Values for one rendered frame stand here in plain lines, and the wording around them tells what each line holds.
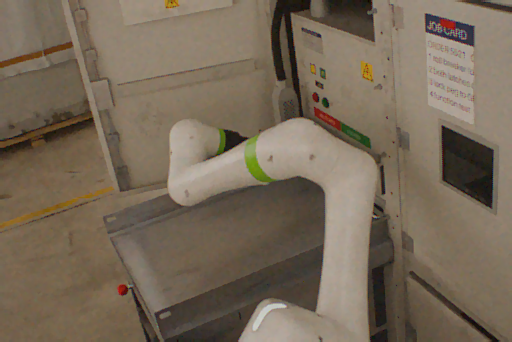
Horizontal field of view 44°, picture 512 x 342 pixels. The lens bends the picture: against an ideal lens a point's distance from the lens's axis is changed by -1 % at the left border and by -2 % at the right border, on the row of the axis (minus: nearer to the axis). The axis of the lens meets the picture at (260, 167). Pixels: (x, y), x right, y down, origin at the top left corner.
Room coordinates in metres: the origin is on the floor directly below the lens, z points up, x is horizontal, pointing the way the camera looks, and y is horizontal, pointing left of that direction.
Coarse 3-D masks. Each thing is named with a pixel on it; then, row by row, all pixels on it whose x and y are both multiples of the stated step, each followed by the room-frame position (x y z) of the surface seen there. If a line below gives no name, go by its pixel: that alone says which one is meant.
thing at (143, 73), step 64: (64, 0) 2.02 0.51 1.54; (128, 0) 2.04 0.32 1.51; (192, 0) 2.06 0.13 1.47; (256, 0) 2.10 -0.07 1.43; (128, 64) 2.06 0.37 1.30; (192, 64) 2.08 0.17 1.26; (256, 64) 2.10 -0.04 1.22; (128, 128) 2.06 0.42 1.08; (256, 128) 2.10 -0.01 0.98; (128, 192) 2.03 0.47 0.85
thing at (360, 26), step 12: (348, 0) 2.07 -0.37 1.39; (300, 12) 2.01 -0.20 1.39; (336, 12) 1.94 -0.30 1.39; (348, 12) 1.92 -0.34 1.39; (360, 12) 1.90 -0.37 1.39; (324, 24) 1.82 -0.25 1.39; (336, 24) 1.81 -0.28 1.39; (348, 24) 1.80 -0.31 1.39; (360, 24) 1.78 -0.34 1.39; (372, 24) 1.76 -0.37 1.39; (360, 36) 1.65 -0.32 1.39; (372, 36) 1.65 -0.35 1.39
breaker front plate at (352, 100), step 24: (312, 24) 1.88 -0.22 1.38; (336, 48) 1.76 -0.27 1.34; (360, 48) 1.65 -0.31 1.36; (336, 72) 1.78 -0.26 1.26; (360, 72) 1.66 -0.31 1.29; (336, 96) 1.79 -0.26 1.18; (360, 96) 1.67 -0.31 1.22; (312, 120) 1.95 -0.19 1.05; (360, 120) 1.68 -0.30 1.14; (360, 144) 1.69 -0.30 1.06
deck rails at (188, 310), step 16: (224, 192) 1.92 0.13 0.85; (128, 208) 1.81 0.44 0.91; (144, 208) 1.82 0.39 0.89; (160, 208) 1.84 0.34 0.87; (176, 208) 1.86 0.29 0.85; (192, 208) 1.85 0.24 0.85; (112, 224) 1.78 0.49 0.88; (128, 224) 1.80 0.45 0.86; (144, 224) 1.79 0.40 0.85; (384, 224) 1.51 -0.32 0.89; (304, 256) 1.41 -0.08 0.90; (320, 256) 1.43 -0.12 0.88; (256, 272) 1.36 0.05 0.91; (272, 272) 1.38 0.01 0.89; (288, 272) 1.39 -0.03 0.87; (304, 272) 1.41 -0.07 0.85; (224, 288) 1.33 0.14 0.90; (240, 288) 1.34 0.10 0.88; (256, 288) 1.36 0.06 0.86; (176, 304) 1.28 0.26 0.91; (192, 304) 1.30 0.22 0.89; (208, 304) 1.31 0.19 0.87; (224, 304) 1.33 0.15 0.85; (160, 320) 1.26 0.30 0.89; (176, 320) 1.28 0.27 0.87; (192, 320) 1.29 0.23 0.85
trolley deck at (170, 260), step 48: (240, 192) 1.91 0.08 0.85; (288, 192) 1.85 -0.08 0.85; (144, 240) 1.70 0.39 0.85; (192, 240) 1.66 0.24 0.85; (240, 240) 1.62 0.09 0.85; (288, 240) 1.58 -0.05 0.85; (384, 240) 1.50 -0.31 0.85; (144, 288) 1.46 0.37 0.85; (192, 288) 1.42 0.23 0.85; (288, 288) 1.36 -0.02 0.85; (192, 336) 1.26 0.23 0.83
